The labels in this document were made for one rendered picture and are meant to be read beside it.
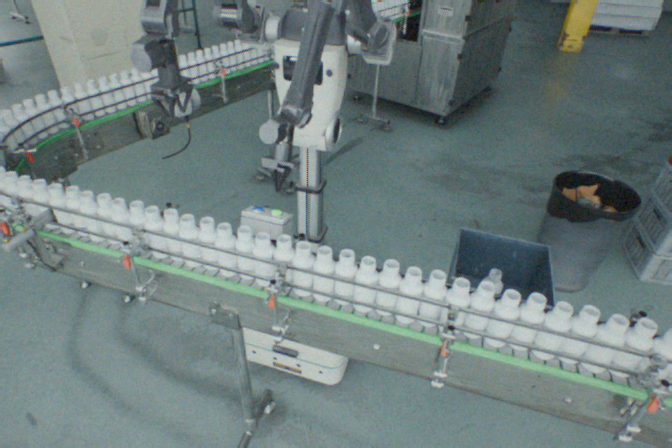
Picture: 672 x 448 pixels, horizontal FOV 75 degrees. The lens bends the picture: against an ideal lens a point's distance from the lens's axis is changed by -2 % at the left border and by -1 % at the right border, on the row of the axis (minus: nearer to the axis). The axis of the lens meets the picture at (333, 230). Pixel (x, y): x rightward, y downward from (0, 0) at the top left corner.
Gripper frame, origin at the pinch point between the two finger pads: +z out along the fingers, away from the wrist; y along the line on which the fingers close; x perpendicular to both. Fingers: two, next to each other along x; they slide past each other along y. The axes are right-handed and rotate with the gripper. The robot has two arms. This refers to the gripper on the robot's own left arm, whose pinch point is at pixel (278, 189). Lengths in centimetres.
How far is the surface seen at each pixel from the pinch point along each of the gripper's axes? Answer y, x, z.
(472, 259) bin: 63, 44, 22
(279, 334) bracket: 12.3, -18.2, 36.6
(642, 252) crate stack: 177, 191, 40
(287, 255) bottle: 11.6, -17.3, 12.9
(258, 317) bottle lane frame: 3.3, -13.0, 36.5
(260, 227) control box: -2.9, -3.5, 11.9
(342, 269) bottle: 27.1, -17.8, 12.7
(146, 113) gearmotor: -103, 71, -6
